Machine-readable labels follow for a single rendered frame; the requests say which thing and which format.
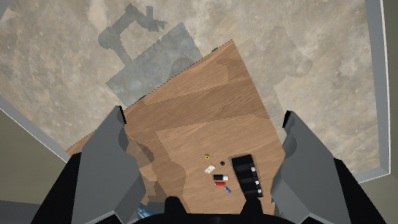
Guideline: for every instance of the black rack of bins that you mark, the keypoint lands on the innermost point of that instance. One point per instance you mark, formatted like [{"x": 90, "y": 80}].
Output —
[{"x": 245, "y": 176}]

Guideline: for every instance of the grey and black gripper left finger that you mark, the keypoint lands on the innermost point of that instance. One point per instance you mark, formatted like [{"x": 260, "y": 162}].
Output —
[{"x": 101, "y": 184}]

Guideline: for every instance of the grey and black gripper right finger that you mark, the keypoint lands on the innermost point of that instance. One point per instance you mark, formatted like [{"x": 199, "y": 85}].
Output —
[{"x": 313, "y": 187}]

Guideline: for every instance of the white domino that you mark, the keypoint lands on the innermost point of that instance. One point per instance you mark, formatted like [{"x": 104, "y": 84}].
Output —
[{"x": 209, "y": 168}]

